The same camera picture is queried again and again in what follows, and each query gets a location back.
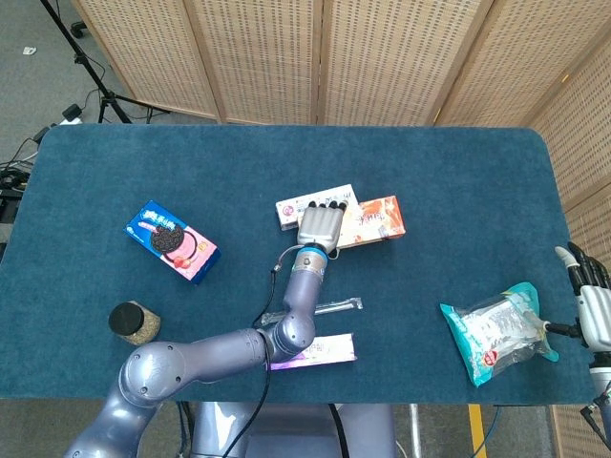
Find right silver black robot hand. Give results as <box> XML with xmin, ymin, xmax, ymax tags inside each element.
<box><xmin>546</xmin><ymin>241</ymin><xmax>611</xmax><ymax>352</ymax></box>

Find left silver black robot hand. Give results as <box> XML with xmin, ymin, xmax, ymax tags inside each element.
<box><xmin>296</xmin><ymin>199</ymin><xmax>348</xmax><ymax>261</ymax></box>

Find orange biscuit stick box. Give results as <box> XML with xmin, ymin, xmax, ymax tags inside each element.
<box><xmin>333</xmin><ymin>195</ymin><xmax>407</xmax><ymax>250</ymax></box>

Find white toothpaste box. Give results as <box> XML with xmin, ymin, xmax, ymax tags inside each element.
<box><xmin>275</xmin><ymin>183</ymin><xmax>359</xmax><ymax>232</ymax></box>

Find purple Darlie toothpaste box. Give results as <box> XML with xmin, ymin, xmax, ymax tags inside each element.
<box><xmin>269</xmin><ymin>332</ymin><xmax>358</xmax><ymax>372</ymax></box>

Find blue Oreo cookie box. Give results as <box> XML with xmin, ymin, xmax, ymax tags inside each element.
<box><xmin>124</xmin><ymin>199</ymin><xmax>222</xmax><ymax>286</ymax></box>

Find blue carpet table cover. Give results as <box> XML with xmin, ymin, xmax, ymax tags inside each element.
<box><xmin>0</xmin><ymin>123</ymin><xmax>606</xmax><ymax>406</ymax></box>

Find clear plastic wrapped straw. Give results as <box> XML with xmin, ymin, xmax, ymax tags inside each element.
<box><xmin>260</xmin><ymin>297</ymin><xmax>364</xmax><ymax>328</ymax></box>

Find teal clear snack bag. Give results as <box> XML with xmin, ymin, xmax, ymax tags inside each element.
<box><xmin>439</xmin><ymin>281</ymin><xmax>559</xmax><ymax>388</ymax></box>

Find yellow floor tape strip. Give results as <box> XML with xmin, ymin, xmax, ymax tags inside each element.
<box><xmin>467</xmin><ymin>404</ymin><xmax>489</xmax><ymax>458</ymax></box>

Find wooden wicker folding screen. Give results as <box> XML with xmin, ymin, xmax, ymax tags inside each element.
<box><xmin>71</xmin><ymin>0</ymin><xmax>611</xmax><ymax>458</ymax></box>

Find grey-purple robot torso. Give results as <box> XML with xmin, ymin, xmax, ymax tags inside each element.
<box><xmin>190</xmin><ymin>402</ymin><xmax>397</xmax><ymax>458</ymax></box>

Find grain jar with black lid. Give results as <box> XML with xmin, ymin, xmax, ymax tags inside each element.
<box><xmin>108</xmin><ymin>301</ymin><xmax>162</xmax><ymax>346</ymax></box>

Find silver metal table leg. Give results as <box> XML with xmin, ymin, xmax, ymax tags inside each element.
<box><xmin>409</xmin><ymin>404</ymin><xmax>424</xmax><ymax>458</ymax></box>

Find black tripod stand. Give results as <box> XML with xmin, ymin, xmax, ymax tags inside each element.
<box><xmin>40</xmin><ymin>0</ymin><xmax>171</xmax><ymax>125</ymax></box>

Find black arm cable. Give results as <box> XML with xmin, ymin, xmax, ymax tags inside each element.
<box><xmin>221</xmin><ymin>245</ymin><xmax>306</xmax><ymax>458</ymax></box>

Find black floor cables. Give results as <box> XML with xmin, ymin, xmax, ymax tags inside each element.
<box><xmin>0</xmin><ymin>126</ymin><xmax>52</xmax><ymax>225</ymax></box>

